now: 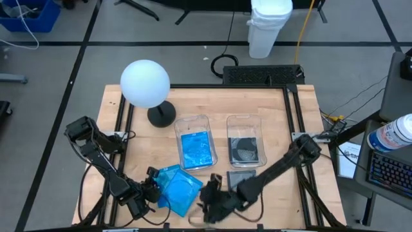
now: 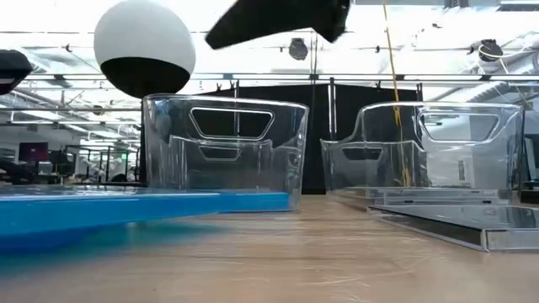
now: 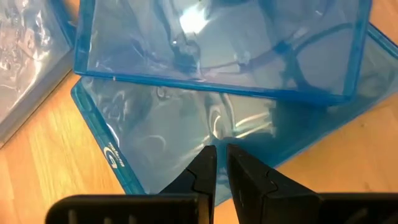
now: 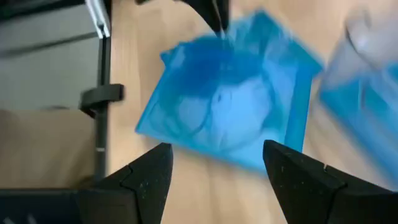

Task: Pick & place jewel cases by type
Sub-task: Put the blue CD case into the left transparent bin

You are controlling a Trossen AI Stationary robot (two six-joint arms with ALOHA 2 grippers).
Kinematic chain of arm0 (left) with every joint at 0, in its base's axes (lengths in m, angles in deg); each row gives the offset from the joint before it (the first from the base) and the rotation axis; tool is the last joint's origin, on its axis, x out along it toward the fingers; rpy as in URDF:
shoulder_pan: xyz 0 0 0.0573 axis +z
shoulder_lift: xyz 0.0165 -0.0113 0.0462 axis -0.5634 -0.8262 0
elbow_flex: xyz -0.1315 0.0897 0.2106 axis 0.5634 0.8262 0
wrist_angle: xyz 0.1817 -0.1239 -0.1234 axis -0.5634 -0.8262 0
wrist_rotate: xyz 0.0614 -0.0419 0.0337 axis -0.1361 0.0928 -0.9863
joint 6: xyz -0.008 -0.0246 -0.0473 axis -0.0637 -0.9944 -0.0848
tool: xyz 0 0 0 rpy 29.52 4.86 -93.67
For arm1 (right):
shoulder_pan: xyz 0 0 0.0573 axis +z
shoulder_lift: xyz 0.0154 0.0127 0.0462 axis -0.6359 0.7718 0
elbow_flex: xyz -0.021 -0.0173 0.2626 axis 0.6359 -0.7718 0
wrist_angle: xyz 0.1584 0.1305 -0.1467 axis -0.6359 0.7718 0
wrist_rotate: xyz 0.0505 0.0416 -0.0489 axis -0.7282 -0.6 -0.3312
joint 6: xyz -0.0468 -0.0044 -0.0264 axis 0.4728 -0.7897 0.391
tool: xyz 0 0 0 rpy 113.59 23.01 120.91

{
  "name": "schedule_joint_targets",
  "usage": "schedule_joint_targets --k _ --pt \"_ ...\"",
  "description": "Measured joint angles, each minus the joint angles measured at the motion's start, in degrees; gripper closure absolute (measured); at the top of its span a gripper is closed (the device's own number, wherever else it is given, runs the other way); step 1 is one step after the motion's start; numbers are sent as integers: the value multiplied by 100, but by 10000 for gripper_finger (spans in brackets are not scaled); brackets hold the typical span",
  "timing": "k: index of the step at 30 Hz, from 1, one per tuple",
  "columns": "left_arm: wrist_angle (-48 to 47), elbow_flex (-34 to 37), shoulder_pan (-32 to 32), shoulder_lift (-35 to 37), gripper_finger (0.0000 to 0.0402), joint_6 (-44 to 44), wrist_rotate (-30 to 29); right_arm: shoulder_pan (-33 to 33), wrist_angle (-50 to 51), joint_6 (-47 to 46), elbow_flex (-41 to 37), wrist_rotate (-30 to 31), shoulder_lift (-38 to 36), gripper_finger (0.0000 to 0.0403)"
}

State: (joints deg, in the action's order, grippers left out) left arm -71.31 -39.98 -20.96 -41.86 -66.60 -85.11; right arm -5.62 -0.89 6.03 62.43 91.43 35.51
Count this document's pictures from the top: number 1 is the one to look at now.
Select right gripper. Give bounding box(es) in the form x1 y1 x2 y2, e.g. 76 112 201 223
199 173 247 225

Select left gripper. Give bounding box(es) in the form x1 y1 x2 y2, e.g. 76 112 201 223
119 166 162 220

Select grey square packets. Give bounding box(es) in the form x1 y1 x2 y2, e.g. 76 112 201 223
228 137 260 164

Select clear plastic bin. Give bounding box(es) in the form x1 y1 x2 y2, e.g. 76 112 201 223
226 114 268 169
173 114 219 171

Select white globe lamp black base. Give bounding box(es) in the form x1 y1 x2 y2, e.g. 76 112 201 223
120 59 177 128

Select black perforated computer case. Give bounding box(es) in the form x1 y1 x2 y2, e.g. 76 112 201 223
222 64 305 86

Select white printed sheet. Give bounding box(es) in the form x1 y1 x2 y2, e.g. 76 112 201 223
336 141 362 180

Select grey computer desk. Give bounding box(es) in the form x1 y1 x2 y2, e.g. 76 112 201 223
331 111 412 226

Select black chair part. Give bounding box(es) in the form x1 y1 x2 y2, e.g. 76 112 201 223
0 100 14 117

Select black stand leg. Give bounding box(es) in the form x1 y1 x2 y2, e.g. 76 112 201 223
317 0 329 24
175 8 201 26
114 0 160 22

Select grey metal bar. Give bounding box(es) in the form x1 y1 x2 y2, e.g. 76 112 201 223
0 73 29 85

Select black backlit keyboard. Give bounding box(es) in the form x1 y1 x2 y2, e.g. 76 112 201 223
366 151 412 198

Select white trash bin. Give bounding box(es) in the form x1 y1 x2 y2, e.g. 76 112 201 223
247 0 294 59

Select white wipes canister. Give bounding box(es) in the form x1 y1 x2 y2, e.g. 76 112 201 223
366 113 412 153

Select blue plastic crate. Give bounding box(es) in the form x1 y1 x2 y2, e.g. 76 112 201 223
0 0 61 33

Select dark grey side table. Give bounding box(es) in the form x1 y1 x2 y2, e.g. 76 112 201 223
379 51 412 122

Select black device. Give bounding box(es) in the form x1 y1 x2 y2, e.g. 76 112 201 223
400 48 412 81

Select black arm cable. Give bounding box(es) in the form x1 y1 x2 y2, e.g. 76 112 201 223
78 162 97 223

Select black coiled cable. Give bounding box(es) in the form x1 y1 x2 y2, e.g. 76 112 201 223
211 11 239 79

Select white cable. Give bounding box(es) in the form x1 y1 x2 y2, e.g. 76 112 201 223
0 0 40 51

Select yellow cable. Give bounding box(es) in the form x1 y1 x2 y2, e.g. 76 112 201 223
294 0 315 64

